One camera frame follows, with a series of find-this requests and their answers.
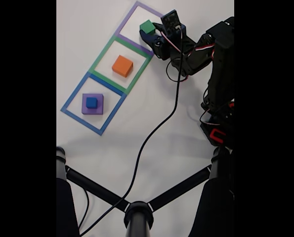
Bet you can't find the purple block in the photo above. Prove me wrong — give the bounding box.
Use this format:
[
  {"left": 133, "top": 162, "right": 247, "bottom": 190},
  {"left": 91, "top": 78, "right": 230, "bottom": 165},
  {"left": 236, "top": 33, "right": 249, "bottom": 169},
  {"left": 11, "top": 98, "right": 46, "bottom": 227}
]
[{"left": 82, "top": 93, "right": 105, "bottom": 116}]

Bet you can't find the orange cube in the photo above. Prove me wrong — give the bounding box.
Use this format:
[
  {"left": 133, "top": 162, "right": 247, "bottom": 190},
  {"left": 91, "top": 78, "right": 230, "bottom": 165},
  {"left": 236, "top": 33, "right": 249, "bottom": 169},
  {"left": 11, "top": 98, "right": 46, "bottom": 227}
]
[{"left": 112, "top": 55, "right": 134, "bottom": 79}]

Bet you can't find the blue square frame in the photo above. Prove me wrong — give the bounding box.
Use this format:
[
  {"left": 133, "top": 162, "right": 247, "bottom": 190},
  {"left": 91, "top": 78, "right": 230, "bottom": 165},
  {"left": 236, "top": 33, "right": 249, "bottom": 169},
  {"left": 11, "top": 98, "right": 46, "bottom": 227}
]
[{"left": 60, "top": 72, "right": 127, "bottom": 136}]

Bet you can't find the camera board with blue mount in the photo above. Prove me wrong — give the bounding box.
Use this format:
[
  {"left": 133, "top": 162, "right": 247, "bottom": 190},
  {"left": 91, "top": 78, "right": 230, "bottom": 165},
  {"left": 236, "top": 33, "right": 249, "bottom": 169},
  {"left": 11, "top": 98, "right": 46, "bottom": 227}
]
[{"left": 161, "top": 9, "right": 188, "bottom": 38}]

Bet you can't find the purple square frame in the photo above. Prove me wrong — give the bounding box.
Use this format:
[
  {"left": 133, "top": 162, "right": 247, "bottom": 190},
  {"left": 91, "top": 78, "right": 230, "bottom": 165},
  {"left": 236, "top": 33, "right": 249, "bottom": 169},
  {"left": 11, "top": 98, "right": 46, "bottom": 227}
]
[{"left": 117, "top": 0, "right": 167, "bottom": 56}]

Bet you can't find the thick black camera cable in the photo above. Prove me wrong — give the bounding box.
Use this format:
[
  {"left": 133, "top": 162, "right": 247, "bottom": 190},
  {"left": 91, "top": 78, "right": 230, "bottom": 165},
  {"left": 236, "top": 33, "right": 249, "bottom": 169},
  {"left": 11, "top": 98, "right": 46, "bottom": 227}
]
[{"left": 79, "top": 27, "right": 183, "bottom": 237}]

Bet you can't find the thin black cable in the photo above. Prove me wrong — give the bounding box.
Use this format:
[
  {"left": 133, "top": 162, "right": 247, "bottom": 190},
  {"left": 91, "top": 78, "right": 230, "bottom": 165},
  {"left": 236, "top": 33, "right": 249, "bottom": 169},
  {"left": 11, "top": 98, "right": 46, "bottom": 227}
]
[{"left": 78, "top": 189, "right": 90, "bottom": 230}]

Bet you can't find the thin black looped wire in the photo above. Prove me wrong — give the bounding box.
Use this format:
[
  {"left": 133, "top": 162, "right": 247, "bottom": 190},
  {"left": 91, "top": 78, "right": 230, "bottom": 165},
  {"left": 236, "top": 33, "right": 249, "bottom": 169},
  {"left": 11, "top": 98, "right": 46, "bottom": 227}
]
[{"left": 165, "top": 60, "right": 190, "bottom": 82}]

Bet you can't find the green square frame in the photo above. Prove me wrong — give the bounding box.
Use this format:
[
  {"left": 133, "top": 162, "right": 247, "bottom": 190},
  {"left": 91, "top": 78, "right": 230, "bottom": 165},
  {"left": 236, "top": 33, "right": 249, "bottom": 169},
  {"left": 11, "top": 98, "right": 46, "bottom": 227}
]
[{"left": 88, "top": 36, "right": 154, "bottom": 96}]

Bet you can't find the red white servo cable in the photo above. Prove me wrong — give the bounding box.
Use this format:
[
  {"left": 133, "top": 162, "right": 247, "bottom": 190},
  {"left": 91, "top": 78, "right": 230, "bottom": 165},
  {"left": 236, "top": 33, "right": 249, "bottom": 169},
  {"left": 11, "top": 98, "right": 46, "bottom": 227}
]
[{"left": 160, "top": 31, "right": 216, "bottom": 59}]

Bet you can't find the small blue cube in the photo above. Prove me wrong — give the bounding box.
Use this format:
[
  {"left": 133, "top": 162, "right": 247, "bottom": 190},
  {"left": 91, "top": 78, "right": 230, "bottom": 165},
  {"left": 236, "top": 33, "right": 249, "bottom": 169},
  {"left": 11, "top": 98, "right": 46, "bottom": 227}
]
[{"left": 85, "top": 97, "right": 98, "bottom": 109}]

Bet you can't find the green cube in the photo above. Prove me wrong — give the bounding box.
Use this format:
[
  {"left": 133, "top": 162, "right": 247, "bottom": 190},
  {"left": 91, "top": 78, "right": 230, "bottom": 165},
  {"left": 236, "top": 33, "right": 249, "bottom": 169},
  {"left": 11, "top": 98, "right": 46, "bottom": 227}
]
[{"left": 139, "top": 20, "right": 156, "bottom": 36}]

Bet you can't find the black camera tripod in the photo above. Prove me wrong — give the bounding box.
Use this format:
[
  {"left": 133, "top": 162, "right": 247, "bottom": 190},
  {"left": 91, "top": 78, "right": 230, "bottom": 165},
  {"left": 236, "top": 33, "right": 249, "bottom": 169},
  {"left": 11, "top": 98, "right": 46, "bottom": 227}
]
[{"left": 56, "top": 146, "right": 235, "bottom": 237}]

